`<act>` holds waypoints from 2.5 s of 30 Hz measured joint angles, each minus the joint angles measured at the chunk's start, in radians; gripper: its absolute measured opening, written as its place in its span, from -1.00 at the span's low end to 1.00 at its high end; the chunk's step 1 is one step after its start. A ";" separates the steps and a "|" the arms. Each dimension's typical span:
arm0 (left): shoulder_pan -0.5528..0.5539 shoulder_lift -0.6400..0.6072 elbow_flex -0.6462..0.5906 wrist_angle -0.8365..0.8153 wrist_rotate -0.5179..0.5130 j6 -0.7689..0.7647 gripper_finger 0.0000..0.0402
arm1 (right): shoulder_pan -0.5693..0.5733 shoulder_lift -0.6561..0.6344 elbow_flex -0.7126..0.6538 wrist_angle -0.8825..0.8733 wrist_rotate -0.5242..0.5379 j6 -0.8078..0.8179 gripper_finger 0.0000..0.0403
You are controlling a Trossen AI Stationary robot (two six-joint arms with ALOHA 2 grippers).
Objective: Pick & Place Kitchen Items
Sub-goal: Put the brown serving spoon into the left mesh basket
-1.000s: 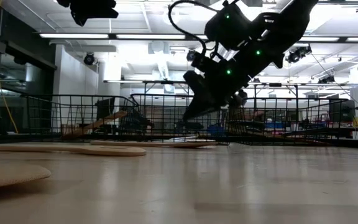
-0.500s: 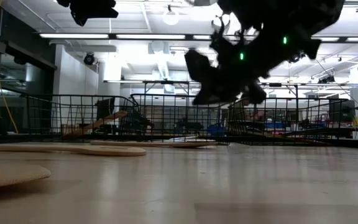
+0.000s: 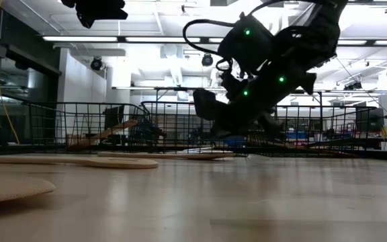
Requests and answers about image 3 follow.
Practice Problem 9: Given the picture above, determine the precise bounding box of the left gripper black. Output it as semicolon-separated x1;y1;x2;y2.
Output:
60;0;129;30

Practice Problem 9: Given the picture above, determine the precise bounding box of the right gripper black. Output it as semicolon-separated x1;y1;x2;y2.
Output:
192;66;317;139

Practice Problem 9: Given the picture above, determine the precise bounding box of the wooden slotted spoon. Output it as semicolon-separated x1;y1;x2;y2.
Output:
0;155;159;170

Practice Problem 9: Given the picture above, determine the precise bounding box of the long ceiling light strip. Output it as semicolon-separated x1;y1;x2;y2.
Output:
42;35;387;46

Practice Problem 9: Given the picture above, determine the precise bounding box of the black ceiling spotlight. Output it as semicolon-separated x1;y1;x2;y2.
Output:
90;56;104;71
201;52;214;67

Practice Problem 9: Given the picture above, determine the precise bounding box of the black monitor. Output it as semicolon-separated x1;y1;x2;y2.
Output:
356;107;385;134
102;106;126;130

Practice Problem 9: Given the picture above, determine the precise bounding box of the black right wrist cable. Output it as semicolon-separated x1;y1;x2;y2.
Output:
182;18;238;73

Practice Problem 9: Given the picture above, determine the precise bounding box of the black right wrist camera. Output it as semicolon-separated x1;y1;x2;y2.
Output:
217;12;275;73

